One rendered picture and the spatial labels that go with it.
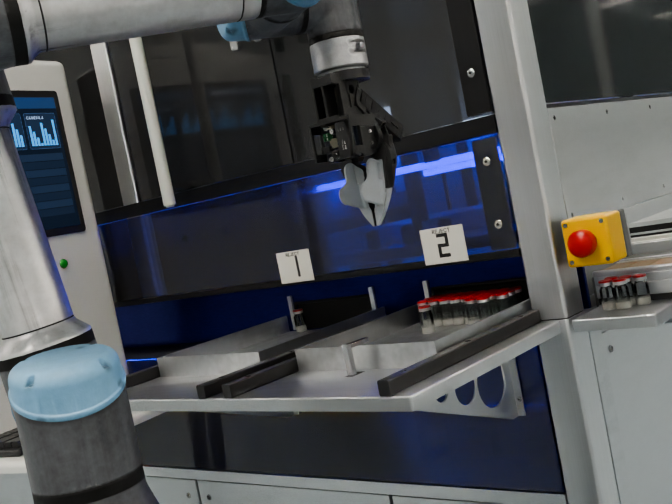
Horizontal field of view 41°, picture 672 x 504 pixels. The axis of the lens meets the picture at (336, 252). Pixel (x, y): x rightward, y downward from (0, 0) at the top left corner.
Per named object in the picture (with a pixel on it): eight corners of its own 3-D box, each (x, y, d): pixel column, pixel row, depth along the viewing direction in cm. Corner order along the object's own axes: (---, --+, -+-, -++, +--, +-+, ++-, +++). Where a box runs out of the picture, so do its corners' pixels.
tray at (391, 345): (422, 321, 162) (419, 303, 162) (552, 311, 146) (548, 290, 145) (299, 371, 137) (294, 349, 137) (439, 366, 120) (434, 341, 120)
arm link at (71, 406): (32, 506, 87) (2, 372, 87) (26, 477, 100) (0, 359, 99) (153, 470, 92) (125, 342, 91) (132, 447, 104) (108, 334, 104)
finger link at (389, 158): (367, 192, 123) (355, 130, 123) (375, 190, 125) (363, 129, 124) (394, 186, 120) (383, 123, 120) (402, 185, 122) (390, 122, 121)
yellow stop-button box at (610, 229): (588, 260, 139) (579, 214, 138) (633, 255, 134) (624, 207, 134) (567, 269, 133) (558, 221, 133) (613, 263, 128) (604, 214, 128)
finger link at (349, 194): (339, 233, 122) (326, 166, 122) (364, 227, 127) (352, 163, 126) (356, 230, 120) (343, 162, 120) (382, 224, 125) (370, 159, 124)
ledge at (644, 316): (610, 312, 146) (608, 300, 146) (690, 306, 137) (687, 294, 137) (573, 332, 135) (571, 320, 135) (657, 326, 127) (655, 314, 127)
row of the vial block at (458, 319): (425, 325, 156) (420, 299, 156) (516, 318, 144) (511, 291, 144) (418, 328, 154) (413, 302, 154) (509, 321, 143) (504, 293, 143)
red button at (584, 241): (578, 255, 133) (573, 229, 132) (604, 252, 130) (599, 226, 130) (567, 260, 130) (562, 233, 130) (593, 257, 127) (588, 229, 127)
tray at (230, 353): (288, 332, 185) (285, 315, 184) (388, 324, 168) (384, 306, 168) (160, 377, 159) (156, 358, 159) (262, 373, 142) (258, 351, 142)
